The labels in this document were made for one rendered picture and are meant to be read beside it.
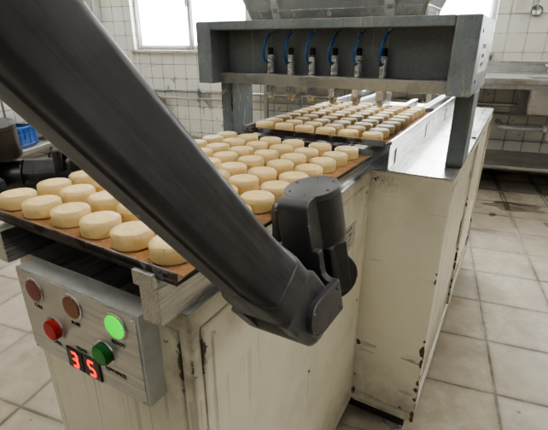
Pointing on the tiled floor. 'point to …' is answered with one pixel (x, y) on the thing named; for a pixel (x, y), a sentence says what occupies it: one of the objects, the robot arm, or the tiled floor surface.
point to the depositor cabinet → (411, 267)
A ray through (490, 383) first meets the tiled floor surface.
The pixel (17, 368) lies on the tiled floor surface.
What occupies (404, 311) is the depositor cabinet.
